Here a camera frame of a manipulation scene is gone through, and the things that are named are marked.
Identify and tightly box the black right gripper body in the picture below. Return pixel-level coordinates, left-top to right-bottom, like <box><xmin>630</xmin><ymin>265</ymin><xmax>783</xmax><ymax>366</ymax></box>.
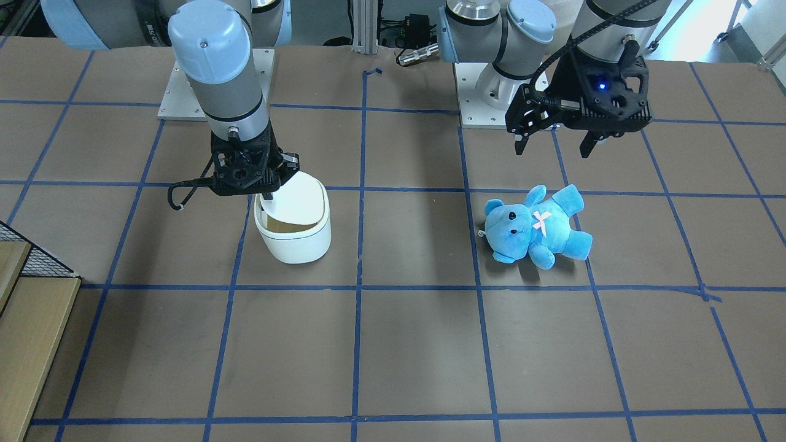
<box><xmin>210</xmin><ymin>123</ymin><xmax>300</xmax><ymax>196</ymax></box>

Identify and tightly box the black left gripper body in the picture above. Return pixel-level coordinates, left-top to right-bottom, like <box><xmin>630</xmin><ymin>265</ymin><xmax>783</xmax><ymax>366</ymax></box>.
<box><xmin>505</xmin><ymin>39</ymin><xmax>652</xmax><ymax>134</ymax></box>

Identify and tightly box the white trash can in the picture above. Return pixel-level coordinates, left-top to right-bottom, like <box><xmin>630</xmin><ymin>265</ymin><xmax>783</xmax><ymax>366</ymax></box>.
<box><xmin>253</xmin><ymin>171</ymin><xmax>332</xmax><ymax>264</ymax></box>

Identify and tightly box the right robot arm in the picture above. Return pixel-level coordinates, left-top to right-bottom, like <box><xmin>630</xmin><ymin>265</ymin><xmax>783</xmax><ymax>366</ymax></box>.
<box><xmin>41</xmin><ymin>1</ymin><xmax>300</xmax><ymax>211</ymax></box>

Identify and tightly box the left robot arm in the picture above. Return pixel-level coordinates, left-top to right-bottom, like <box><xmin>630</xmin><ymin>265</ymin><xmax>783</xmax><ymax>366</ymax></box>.
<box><xmin>436</xmin><ymin>1</ymin><xmax>670</xmax><ymax>158</ymax></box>

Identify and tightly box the blue teddy bear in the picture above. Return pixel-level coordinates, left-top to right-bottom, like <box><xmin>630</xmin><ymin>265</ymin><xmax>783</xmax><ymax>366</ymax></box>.
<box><xmin>479</xmin><ymin>184</ymin><xmax>593</xmax><ymax>269</ymax></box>

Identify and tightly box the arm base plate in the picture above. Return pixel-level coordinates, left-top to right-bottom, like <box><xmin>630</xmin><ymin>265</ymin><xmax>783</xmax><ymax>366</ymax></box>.
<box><xmin>157</xmin><ymin>48</ymin><xmax>275</xmax><ymax>122</ymax></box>
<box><xmin>454</xmin><ymin>63</ymin><xmax>528</xmax><ymax>130</ymax></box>

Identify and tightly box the aluminium frame post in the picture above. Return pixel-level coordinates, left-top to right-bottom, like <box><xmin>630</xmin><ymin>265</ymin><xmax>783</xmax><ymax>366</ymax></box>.
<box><xmin>348</xmin><ymin>0</ymin><xmax>381</xmax><ymax>58</ymax></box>

